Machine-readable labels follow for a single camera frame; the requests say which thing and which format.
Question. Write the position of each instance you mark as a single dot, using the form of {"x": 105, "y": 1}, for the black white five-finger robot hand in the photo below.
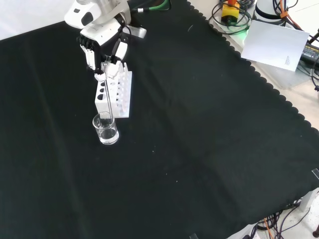
{"x": 99, "y": 32}

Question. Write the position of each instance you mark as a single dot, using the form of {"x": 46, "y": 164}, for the white test tube rack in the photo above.
{"x": 124, "y": 99}

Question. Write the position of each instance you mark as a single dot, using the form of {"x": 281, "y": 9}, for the clear glass beaker with water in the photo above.
{"x": 108, "y": 137}

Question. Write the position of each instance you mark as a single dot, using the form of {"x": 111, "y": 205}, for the black bench cloth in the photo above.
{"x": 174, "y": 124}

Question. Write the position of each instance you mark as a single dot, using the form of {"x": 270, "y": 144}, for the yellow stop button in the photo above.
{"x": 230, "y": 12}

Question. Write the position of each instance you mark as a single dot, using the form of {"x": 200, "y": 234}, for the pale board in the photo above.
{"x": 271, "y": 44}

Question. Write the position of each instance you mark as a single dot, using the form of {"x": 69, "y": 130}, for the black power adapter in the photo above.
{"x": 311, "y": 52}

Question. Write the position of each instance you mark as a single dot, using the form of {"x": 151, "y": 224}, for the clear cloth clip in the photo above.
{"x": 193, "y": 236}
{"x": 315, "y": 173}

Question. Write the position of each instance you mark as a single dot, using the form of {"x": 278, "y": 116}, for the aluminium bench frame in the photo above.
{"x": 307, "y": 199}

